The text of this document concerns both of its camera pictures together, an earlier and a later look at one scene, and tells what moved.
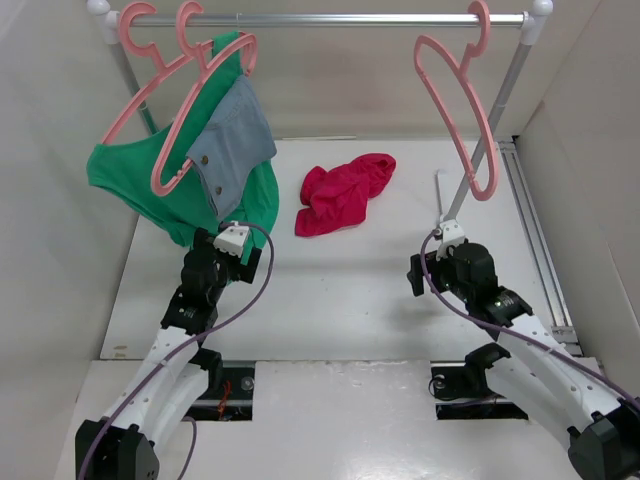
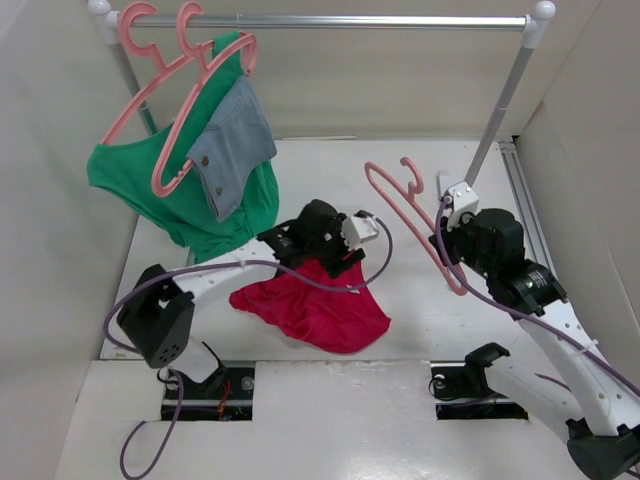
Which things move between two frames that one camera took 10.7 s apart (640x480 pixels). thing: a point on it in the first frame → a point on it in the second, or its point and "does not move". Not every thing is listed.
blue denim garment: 234,146 does not move
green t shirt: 149,172 does not move
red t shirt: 339,198 → 333,320
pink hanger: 426,42 → 411,191
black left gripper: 240,271 → 334,265
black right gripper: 433,266 → 468,225
